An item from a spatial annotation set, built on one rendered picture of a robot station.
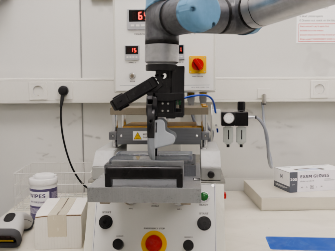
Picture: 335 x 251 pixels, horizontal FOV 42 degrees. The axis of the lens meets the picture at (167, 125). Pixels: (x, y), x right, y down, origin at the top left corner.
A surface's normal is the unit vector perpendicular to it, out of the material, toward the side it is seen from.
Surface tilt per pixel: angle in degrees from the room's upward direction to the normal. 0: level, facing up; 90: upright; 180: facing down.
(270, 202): 90
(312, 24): 90
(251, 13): 115
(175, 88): 90
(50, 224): 89
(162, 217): 65
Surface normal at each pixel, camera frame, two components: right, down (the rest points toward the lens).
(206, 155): -0.04, -0.71
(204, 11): 0.56, 0.07
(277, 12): -0.51, 0.78
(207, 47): -0.07, 0.07
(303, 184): 0.21, 0.07
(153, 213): -0.06, -0.35
